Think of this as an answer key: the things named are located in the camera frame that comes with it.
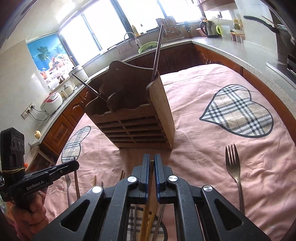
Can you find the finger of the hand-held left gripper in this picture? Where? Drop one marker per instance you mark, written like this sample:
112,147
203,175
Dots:
67,168

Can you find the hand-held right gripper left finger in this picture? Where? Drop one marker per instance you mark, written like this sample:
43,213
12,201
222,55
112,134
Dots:
148,176

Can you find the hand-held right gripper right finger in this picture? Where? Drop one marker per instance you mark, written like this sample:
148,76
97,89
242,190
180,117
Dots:
157,176

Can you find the dark brown wooden chopstick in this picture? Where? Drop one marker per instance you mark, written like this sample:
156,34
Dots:
77,183
94,180

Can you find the wooden utensil holder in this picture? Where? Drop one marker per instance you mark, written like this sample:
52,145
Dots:
138,129

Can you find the person's left hand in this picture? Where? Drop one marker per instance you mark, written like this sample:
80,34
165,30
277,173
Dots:
34,215

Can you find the metal fork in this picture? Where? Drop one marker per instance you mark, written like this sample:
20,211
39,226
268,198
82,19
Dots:
233,171
67,185

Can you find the small yellow round object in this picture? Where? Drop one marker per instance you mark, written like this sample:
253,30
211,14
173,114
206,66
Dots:
37,134

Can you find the pink cloth with plaid hearts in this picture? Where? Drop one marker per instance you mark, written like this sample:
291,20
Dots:
196,162

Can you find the metal chopstick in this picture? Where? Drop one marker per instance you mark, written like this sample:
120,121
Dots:
157,58
159,220
159,39
135,220

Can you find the wooden base cabinets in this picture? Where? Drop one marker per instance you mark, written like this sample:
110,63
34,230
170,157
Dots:
67,115

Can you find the white and red rice cooker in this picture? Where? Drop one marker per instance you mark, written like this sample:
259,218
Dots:
52,103

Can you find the small cream pot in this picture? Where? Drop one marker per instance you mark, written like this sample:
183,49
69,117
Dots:
67,90

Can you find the dark metal utensil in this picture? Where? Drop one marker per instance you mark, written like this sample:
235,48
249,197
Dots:
87,87

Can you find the large white cooker pot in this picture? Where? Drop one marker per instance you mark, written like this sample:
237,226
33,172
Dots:
79,73

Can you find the green colander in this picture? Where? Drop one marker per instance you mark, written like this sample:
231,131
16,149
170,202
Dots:
145,47

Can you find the kitchen faucet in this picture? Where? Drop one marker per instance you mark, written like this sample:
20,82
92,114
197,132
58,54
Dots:
136,40

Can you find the metal dish rack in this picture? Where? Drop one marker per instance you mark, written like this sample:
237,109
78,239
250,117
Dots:
173,33

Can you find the pump bottle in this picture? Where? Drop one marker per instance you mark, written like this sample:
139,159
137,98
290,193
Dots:
141,30

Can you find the yellow oil bottle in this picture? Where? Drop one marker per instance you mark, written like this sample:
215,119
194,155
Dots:
134,30

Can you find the grey kitchen countertop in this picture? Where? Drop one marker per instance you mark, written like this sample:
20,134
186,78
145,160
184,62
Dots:
231,49

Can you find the kitchen window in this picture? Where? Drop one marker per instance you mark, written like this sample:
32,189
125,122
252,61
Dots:
104,25

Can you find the knife and scissors holder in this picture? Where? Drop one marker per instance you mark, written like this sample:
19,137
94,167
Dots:
187,30

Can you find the wooden cutting boards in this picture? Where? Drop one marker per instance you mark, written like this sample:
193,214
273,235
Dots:
165,22

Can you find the steel electric kettle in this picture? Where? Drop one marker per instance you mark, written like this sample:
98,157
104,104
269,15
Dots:
209,29

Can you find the gas stove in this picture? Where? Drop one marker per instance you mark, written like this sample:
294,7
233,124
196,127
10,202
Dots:
277,68

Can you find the yellow cap sauce bottle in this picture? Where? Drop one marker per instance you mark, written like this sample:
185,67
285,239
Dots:
235,24

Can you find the wooden upper cabinets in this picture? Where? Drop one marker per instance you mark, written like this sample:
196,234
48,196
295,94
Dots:
215,4

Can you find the chopstick on wok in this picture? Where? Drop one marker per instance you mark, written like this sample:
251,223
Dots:
268,20

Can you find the wall outlet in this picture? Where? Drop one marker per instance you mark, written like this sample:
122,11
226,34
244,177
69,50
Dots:
27,110

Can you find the tropical fruit wall poster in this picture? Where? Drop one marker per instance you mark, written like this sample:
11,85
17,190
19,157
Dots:
46,55

